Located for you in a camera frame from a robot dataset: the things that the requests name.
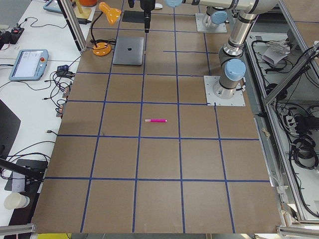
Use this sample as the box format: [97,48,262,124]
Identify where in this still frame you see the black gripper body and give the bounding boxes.
[140,0,155,17]

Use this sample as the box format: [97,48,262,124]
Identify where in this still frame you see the pink marker pen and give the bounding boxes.
[145,119,167,123]

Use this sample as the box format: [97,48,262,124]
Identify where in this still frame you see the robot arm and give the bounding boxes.
[202,6,227,28]
[165,0,278,100]

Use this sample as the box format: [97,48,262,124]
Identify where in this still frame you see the black mousepad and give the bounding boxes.
[122,10,144,23]

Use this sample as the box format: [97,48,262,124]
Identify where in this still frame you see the grey laptop notebook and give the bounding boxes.
[113,36,144,66]

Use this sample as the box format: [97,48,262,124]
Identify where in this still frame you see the orange desk lamp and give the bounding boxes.
[90,1,122,58]

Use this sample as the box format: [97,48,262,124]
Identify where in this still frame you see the black power adapter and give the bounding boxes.
[77,17,92,25]

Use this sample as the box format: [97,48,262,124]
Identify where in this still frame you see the wooden stand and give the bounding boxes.
[74,0,92,19]

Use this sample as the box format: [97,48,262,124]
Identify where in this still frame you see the blue teach pendant tablet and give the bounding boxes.
[8,49,49,81]

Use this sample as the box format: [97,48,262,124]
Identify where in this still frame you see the black monitor stand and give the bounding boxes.
[0,158,48,193]

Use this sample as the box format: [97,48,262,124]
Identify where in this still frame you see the white paper cup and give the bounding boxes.
[4,192,30,210]

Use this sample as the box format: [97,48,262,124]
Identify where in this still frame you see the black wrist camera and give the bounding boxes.
[128,0,135,8]

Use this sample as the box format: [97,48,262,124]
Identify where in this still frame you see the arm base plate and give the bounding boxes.
[204,76,246,107]
[195,11,227,34]

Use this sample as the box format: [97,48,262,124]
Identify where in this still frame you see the aluminium frame post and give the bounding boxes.
[57,0,87,52]

